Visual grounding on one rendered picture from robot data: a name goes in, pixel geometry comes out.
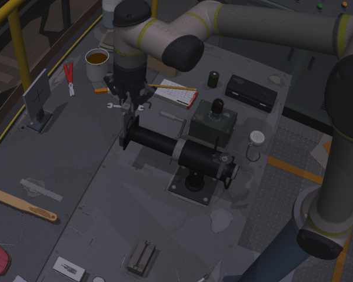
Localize cardboard box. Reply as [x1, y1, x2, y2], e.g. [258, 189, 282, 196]
[146, 53, 181, 78]

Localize dark lamp knob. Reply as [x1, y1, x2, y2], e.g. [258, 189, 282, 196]
[209, 98, 226, 117]

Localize wooden paddle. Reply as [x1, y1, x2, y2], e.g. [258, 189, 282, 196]
[0, 185, 58, 223]

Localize grey slotted rack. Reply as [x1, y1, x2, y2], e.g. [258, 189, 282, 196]
[126, 240, 160, 278]

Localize yellow safety railing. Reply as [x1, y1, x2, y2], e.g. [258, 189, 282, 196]
[0, 0, 159, 92]

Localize black pyrometer body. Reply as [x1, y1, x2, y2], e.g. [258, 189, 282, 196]
[128, 123, 241, 207]

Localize white printed card box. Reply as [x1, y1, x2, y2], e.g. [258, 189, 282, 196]
[52, 256, 87, 282]

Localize grey small plaque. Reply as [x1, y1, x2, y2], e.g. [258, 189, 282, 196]
[177, 118, 188, 139]

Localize grey control console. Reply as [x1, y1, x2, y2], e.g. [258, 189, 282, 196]
[157, 0, 353, 126]

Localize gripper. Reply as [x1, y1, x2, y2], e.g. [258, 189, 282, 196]
[103, 62, 154, 116]

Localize white notepad red edge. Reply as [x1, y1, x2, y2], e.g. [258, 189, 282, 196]
[152, 78, 199, 110]

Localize yellow pencil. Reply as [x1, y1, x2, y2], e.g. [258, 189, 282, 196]
[146, 83, 197, 92]

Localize grey target plate with cross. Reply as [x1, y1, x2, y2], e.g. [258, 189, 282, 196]
[22, 68, 54, 133]

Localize green lamp control box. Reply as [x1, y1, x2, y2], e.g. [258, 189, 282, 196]
[188, 99, 238, 148]

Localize white stopwatch with cord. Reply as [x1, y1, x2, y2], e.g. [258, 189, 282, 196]
[246, 130, 267, 163]

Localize grey metal cylinder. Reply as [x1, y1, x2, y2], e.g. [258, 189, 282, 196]
[159, 110, 187, 123]

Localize dark green canister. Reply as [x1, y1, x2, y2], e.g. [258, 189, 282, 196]
[208, 70, 220, 89]

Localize black pyrometer cover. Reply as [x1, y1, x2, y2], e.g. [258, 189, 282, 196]
[119, 113, 141, 151]

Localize white open-end wrench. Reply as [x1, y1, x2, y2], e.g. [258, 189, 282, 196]
[106, 102, 145, 113]

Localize black instrument case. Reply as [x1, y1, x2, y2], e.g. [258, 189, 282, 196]
[224, 74, 279, 114]

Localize red handled pliers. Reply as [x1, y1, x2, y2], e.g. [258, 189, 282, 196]
[62, 62, 76, 98]

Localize knurled grey focus ring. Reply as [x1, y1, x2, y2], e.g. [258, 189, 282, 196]
[172, 139, 187, 160]

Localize white mug with brown liquid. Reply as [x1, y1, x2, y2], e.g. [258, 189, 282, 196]
[85, 48, 111, 83]

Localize steel ruler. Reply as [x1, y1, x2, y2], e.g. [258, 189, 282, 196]
[19, 177, 64, 203]

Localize pale blue bottle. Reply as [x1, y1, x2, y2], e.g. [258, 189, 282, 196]
[102, 0, 117, 30]

